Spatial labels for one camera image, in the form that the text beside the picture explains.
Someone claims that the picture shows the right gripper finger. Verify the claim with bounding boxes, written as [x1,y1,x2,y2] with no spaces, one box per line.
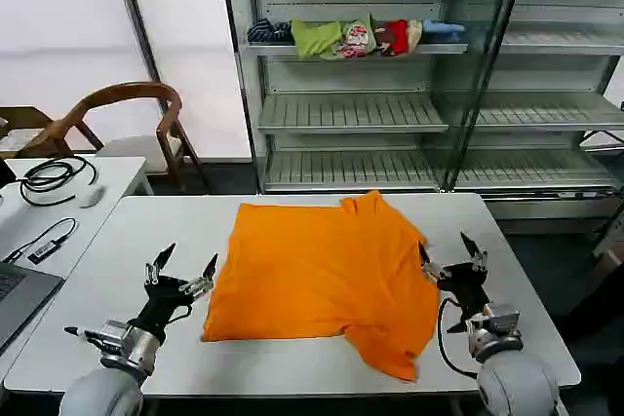
[417,241,444,284]
[459,231,489,272]

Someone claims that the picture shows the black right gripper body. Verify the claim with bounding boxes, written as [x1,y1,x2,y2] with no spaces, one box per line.
[436,261,493,323]

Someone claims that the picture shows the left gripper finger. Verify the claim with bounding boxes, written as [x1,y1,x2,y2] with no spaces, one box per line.
[143,242,176,286]
[179,252,219,299]

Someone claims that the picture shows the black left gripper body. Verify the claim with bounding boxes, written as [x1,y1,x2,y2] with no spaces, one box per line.
[126,275,195,338]

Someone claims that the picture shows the orange shirt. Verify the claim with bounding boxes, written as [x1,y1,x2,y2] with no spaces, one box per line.
[201,189,441,383]

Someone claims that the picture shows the white computer mouse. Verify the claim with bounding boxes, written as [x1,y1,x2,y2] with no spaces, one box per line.
[77,185,109,209]

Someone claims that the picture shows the white side desk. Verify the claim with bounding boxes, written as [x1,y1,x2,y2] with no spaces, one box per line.
[0,156,153,355]

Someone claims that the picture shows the brown cardboard box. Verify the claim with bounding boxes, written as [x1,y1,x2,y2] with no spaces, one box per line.
[582,245,624,300]

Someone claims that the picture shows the grey laptop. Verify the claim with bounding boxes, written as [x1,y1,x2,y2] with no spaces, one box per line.
[0,261,66,352]

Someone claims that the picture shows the empty grey shelf rack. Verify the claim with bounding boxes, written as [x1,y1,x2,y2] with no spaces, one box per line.
[448,0,624,221]

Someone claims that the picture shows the brown wooden chair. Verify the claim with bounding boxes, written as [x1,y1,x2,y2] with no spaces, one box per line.
[21,81,212,194]

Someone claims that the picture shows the grey shelf rack with clothes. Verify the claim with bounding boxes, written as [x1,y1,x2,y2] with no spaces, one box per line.
[218,0,488,196]

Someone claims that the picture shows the low wooden seat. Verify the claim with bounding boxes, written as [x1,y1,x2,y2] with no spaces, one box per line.
[0,105,58,159]

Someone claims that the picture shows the black slanted pillar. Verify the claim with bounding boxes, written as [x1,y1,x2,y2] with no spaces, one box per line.
[107,0,163,85]

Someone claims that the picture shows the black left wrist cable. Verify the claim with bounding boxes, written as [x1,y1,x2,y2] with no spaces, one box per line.
[164,304,194,328]

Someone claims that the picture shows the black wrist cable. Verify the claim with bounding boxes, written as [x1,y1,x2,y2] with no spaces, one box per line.
[164,304,194,328]
[435,295,480,379]

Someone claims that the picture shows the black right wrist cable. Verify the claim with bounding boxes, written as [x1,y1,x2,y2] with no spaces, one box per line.
[435,295,480,379]

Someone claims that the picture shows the silver adapter with black cable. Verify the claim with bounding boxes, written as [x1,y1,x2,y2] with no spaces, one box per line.
[2,216,79,265]

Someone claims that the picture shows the coiled black cable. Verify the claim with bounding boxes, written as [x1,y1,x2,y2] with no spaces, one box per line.
[19,155,100,208]

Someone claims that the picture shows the slanted metal partition frame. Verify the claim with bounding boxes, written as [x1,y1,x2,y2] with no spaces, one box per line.
[438,0,530,193]

